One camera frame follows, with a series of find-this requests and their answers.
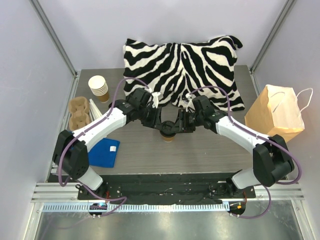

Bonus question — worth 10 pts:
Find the purple cable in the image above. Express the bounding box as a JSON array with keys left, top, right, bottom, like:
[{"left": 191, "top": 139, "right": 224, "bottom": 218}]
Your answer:
[
  {"left": 56, "top": 77, "right": 153, "bottom": 216},
  {"left": 187, "top": 86, "right": 302, "bottom": 220}
]

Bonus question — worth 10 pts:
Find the zebra print pillow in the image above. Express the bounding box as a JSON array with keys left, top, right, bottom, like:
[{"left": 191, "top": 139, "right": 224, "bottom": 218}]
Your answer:
[{"left": 123, "top": 35, "right": 245, "bottom": 112}]

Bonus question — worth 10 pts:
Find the white slotted cable duct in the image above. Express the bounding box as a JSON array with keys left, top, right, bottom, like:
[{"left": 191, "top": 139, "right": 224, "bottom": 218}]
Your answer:
[{"left": 42, "top": 201, "right": 230, "bottom": 213}]

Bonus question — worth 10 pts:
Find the brown paper takeout bag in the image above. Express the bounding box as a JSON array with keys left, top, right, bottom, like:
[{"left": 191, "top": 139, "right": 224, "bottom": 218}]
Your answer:
[{"left": 244, "top": 84, "right": 314, "bottom": 142}]

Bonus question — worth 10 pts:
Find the stack of paper cups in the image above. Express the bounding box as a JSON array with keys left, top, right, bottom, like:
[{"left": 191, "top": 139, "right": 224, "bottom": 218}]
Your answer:
[{"left": 88, "top": 75, "right": 110, "bottom": 103}]

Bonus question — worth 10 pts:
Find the aluminium frame rail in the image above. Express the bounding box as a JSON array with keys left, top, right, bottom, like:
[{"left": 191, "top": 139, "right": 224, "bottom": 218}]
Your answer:
[{"left": 31, "top": 182, "right": 79, "bottom": 203}]

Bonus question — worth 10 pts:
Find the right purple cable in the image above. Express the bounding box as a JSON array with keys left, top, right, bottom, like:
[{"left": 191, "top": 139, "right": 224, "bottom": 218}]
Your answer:
[{"left": 187, "top": 86, "right": 302, "bottom": 220}]

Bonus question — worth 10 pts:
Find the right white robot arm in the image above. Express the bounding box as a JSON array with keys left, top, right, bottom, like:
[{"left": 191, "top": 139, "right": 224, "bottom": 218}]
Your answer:
[{"left": 170, "top": 96, "right": 295, "bottom": 198}]

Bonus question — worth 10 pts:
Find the blue folded cloth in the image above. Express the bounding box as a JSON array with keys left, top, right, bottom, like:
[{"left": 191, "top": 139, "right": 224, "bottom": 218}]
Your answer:
[{"left": 88, "top": 138, "right": 120, "bottom": 168}]

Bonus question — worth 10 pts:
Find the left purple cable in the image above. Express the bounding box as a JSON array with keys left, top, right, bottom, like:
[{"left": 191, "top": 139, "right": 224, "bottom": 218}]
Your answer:
[{"left": 56, "top": 77, "right": 153, "bottom": 216}]

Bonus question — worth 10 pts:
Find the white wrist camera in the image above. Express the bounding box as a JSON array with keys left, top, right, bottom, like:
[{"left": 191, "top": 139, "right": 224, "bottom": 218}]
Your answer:
[
  {"left": 184, "top": 93, "right": 194, "bottom": 112},
  {"left": 150, "top": 92, "right": 163, "bottom": 109}
]

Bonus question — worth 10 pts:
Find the white paper straws bundle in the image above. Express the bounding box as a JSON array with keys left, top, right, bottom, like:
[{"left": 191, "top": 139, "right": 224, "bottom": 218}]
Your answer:
[{"left": 89, "top": 98, "right": 103, "bottom": 121}]

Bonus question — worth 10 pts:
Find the black plastic cup lid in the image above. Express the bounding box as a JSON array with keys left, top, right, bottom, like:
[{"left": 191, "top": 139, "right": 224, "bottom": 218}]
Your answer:
[{"left": 159, "top": 120, "right": 176, "bottom": 138}]

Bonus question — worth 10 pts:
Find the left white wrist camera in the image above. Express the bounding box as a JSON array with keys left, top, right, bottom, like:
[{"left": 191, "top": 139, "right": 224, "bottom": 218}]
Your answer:
[{"left": 150, "top": 92, "right": 163, "bottom": 109}]

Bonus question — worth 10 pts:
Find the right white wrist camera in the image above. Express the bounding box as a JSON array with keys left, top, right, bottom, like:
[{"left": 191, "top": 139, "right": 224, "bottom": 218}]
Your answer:
[{"left": 184, "top": 93, "right": 194, "bottom": 112}]

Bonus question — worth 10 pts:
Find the brown paper coffee cup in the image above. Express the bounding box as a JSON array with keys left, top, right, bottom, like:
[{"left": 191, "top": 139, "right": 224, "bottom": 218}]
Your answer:
[{"left": 162, "top": 135, "right": 175, "bottom": 143}]

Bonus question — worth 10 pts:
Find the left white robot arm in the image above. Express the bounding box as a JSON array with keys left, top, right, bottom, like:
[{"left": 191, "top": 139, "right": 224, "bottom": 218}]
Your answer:
[{"left": 52, "top": 88, "right": 163, "bottom": 200}]

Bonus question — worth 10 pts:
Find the cardboard cup carrier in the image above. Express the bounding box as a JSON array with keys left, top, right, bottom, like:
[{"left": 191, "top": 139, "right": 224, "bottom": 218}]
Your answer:
[{"left": 68, "top": 96, "right": 91, "bottom": 131}]

